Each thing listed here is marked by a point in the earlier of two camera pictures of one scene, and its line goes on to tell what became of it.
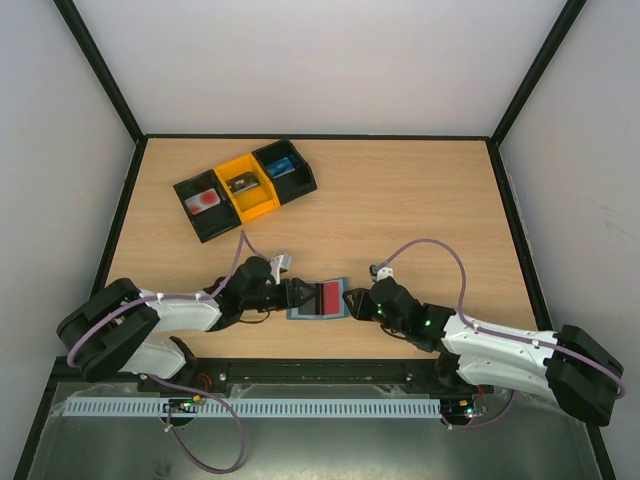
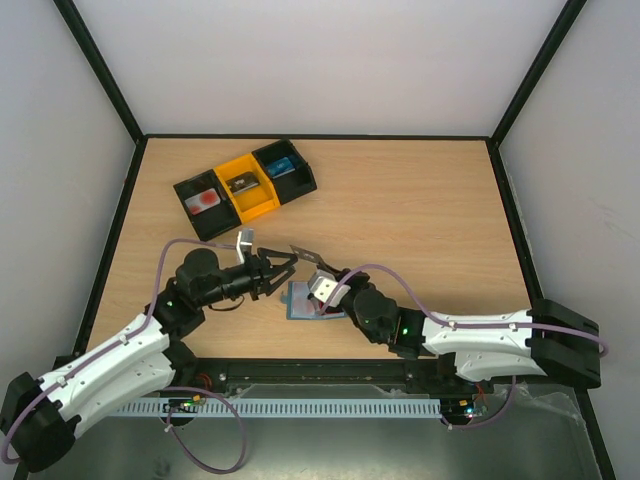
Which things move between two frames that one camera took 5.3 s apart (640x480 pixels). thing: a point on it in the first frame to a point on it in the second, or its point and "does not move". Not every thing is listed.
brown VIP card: [242, 182] does not move
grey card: [313, 306] to [309, 256]
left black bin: [213, 221] does not move
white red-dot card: [203, 201] does not move
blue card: [281, 167] does not move
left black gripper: [294, 293] to [259, 270]
